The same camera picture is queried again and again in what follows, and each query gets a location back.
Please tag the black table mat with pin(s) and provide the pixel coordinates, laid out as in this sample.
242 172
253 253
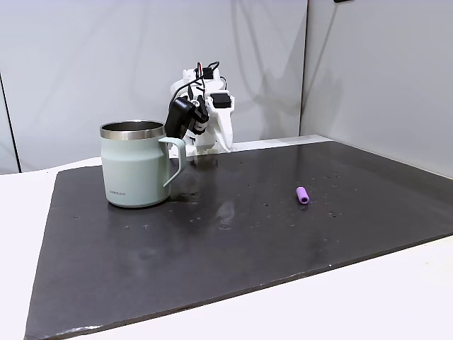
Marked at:
226 248

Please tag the black oval camera box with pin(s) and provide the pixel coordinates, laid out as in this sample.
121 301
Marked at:
177 118

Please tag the pale green steel-rimmed mug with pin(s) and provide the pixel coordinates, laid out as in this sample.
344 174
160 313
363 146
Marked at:
131 170

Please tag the purple pen grip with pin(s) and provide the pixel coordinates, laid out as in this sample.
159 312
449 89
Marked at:
303 195

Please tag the black wall fixture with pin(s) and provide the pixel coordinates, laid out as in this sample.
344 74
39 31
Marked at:
344 1

